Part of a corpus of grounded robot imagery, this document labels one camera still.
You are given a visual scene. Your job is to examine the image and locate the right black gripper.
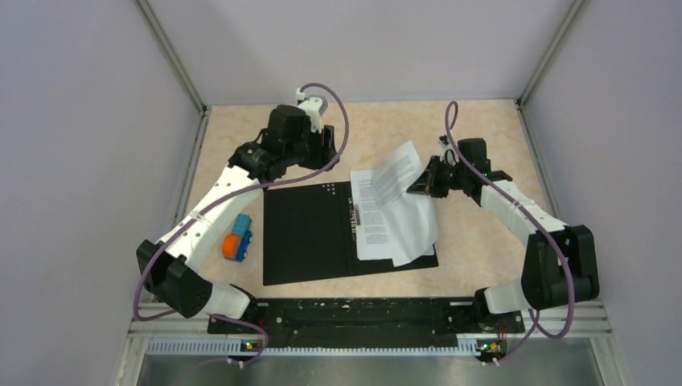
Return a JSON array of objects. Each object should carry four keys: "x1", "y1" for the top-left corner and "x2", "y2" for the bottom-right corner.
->
[{"x1": 408, "y1": 155, "x2": 469, "y2": 199}]

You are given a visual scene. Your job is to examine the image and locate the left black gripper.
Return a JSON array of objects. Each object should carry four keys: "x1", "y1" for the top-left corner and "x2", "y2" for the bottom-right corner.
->
[{"x1": 285, "y1": 121, "x2": 339, "y2": 171}]

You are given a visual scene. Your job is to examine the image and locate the single printed paper sheet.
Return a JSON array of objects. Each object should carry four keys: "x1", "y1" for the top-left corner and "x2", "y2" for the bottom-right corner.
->
[{"x1": 372, "y1": 141, "x2": 438, "y2": 267}]

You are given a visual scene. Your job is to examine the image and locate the printed paper stack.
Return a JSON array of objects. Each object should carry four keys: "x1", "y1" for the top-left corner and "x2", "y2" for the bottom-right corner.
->
[{"x1": 351, "y1": 170, "x2": 435, "y2": 267}]

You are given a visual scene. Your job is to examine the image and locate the teal folder black inside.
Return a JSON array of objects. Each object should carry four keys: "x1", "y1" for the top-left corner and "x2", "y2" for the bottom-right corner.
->
[{"x1": 262, "y1": 182, "x2": 439, "y2": 286}]

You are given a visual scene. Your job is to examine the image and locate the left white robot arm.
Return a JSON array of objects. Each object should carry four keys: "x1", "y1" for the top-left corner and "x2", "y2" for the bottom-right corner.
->
[{"x1": 136, "y1": 96, "x2": 339, "y2": 333}]

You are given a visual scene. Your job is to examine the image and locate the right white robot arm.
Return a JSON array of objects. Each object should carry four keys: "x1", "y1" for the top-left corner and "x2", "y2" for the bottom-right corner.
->
[{"x1": 407, "y1": 136, "x2": 600, "y2": 331}]

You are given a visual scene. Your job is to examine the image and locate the blue orange toy car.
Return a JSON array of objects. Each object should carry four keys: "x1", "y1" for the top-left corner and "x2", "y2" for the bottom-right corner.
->
[{"x1": 221, "y1": 214, "x2": 253, "y2": 262}]

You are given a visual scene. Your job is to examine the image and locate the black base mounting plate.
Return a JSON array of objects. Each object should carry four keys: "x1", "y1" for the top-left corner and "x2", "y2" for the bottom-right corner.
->
[{"x1": 207, "y1": 296, "x2": 526, "y2": 353}]

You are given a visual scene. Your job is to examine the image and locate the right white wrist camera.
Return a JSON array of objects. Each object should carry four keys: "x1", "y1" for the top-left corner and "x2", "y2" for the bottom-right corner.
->
[{"x1": 438, "y1": 135, "x2": 458, "y2": 166}]

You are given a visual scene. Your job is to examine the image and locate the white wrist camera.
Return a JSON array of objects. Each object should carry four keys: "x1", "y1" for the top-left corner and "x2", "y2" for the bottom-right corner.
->
[
  {"x1": 296, "y1": 88, "x2": 328, "y2": 133},
  {"x1": 438, "y1": 135, "x2": 458, "y2": 166}
]

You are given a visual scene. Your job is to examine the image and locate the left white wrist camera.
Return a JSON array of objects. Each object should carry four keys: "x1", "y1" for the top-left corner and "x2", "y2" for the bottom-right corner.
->
[{"x1": 296, "y1": 88, "x2": 328, "y2": 133}]

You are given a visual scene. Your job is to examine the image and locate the aluminium frame rail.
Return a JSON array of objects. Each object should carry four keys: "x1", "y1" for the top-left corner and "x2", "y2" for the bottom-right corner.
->
[{"x1": 129, "y1": 297, "x2": 612, "y2": 359}]

